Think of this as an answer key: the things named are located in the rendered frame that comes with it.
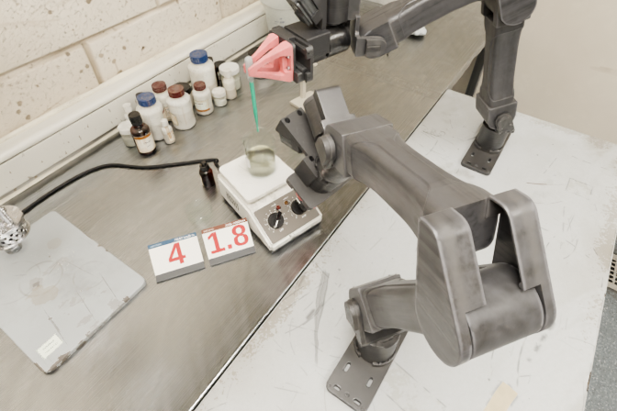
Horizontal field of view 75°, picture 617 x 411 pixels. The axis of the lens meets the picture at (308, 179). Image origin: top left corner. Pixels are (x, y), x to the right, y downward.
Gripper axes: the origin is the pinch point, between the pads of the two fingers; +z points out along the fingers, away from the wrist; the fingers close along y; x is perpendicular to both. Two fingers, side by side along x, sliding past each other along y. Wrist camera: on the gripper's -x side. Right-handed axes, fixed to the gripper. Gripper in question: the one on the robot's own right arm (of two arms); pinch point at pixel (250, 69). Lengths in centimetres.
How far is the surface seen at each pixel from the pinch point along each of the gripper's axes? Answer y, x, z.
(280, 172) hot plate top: 2.8, 23.1, -2.6
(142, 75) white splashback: -47, 21, 6
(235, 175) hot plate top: -1.9, 23.1, 5.2
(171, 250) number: 2.5, 29.2, 22.6
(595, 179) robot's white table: 41, 32, -64
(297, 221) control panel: 12.0, 28.4, -0.2
